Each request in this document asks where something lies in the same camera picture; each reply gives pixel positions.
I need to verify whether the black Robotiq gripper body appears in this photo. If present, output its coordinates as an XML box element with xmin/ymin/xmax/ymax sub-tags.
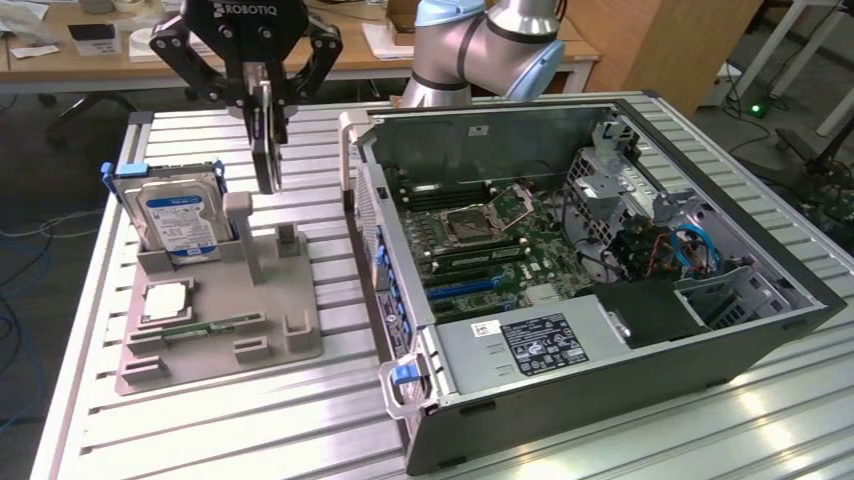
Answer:
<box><xmin>184</xmin><ymin>0</ymin><xmax>309</xmax><ymax>69</ymax></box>

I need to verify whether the graphics card with metal bracket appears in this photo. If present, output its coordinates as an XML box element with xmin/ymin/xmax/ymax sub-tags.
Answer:
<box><xmin>243</xmin><ymin>62</ymin><xmax>285</xmax><ymax>196</ymax></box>

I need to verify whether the white paper stack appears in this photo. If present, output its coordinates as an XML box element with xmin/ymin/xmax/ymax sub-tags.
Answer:
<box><xmin>361</xmin><ymin>22</ymin><xmax>416</xmax><ymax>60</ymax></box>

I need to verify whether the black and white box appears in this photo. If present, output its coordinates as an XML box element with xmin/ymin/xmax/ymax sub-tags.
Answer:
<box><xmin>68</xmin><ymin>23</ymin><xmax>122</xmax><ymax>57</ymax></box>

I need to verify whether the brown cardboard box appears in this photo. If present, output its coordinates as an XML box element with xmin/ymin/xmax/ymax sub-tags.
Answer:
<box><xmin>385</xmin><ymin>0</ymin><xmax>420</xmax><ymax>32</ymax></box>

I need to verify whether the wooden desk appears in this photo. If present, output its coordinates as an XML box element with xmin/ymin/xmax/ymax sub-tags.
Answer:
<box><xmin>0</xmin><ymin>0</ymin><xmax>601</xmax><ymax>96</ymax></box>

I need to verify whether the hard disk with blue carrier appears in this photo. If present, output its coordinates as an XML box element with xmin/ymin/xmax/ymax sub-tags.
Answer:
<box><xmin>98</xmin><ymin>158</ymin><xmax>228</xmax><ymax>265</ymax></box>

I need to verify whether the metal socket cover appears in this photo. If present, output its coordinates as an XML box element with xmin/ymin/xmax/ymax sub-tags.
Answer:
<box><xmin>488</xmin><ymin>180</ymin><xmax>536</xmax><ymax>229</ymax></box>

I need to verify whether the CPU socket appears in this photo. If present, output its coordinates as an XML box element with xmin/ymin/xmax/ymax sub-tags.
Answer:
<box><xmin>440</xmin><ymin>203</ymin><xmax>500</xmax><ymax>247</ymax></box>

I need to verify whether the installed RAM stick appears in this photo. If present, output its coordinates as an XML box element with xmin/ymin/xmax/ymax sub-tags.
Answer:
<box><xmin>431</xmin><ymin>241</ymin><xmax>527</xmax><ymax>275</ymax></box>

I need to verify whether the long black expansion slot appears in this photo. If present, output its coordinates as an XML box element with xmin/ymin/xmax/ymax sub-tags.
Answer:
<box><xmin>421</xmin><ymin>267</ymin><xmax>489</xmax><ymax>290</ymax></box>

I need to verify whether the grey parts rack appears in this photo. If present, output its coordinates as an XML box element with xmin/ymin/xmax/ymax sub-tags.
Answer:
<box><xmin>113</xmin><ymin>189</ymin><xmax>327</xmax><ymax>397</ymax></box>

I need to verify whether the grey metal drive cage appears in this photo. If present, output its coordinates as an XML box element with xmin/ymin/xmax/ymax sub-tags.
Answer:
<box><xmin>564</xmin><ymin>119</ymin><xmax>668</xmax><ymax>251</ymax></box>

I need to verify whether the CPU with silver lid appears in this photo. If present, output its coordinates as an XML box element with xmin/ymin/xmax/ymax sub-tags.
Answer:
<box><xmin>141</xmin><ymin>285</ymin><xmax>194</xmax><ymax>322</ymax></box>

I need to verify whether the green motherboard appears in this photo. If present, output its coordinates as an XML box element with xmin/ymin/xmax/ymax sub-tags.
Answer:
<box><xmin>397</xmin><ymin>172</ymin><xmax>588</xmax><ymax>324</ymax></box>

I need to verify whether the blue expansion slot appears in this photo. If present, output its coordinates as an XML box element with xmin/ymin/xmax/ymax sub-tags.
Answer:
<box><xmin>425</xmin><ymin>277</ymin><xmax>509</xmax><ymax>303</ymax></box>

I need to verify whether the wooden cabinet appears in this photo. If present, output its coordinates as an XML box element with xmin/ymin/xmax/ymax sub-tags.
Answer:
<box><xmin>576</xmin><ymin>0</ymin><xmax>766</xmax><ymax>116</ymax></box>

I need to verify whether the green RAM stick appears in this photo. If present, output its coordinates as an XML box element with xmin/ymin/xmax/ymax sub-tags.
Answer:
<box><xmin>158</xmin><ymin>314</ymin><xmax>260</xmax><ymax>342</ymax></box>

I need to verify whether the silver chipset heatsink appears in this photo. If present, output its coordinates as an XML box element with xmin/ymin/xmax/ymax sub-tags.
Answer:
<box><xmin>525</xmin><ymin>287</ymin><xmax>569</xmax><ymax>307</ymax></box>

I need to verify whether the grey power supply unit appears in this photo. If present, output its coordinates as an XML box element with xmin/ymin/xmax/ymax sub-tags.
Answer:
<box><xmin>425</xmin><ymin>294</ymin><xmax>634</xmax><ymax>397</ymax></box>

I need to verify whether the power strip with green light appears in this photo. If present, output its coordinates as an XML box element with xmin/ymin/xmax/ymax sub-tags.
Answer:
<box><xmin>739</xmin><ymin>97</ymin><xmax>775</xmax><ymax>121</ymax></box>

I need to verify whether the black plastic shroud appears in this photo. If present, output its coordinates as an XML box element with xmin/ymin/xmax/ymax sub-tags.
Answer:
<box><xmin>595</xmin><ymin>278</ymin><xmax>714</xmax><ymax>350</ymax></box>

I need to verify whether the grey disk bay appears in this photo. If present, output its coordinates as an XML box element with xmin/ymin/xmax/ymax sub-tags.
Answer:
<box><xmin>671</xmin><ymin>265</ymin><xmax>799</xmax><ymax>334</ymax></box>

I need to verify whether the open black PC case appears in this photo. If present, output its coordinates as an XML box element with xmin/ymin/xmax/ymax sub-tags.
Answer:
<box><xmin>337</xmin><ymin>97</ymin><xmax>850</xmax><ymax>477</ymax></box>

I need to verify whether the white box with ring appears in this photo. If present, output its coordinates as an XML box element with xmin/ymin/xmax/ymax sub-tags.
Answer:
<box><xmin>128</xmin><ymin>27</ymin><xmax>158</xmax><ymax>64</ymax></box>

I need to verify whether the blue floor cable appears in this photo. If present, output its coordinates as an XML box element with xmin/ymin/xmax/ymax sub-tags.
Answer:
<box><xmin>0</xmin><ymin>199</ymin><xmax>58</xmax><ymax>431</ymax></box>

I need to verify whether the blue wire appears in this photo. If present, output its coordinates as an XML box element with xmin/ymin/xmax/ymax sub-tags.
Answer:
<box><xmin>668</xmin><ymin>225</ymin><xmax>723</xmax><ymax>275</ymax></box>

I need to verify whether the white desk frame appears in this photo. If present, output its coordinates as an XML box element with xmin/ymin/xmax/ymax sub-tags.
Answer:
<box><xmin>730</xmin><ymin>0</ymin><xmax>854</xmax><ymax>139</ymax></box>

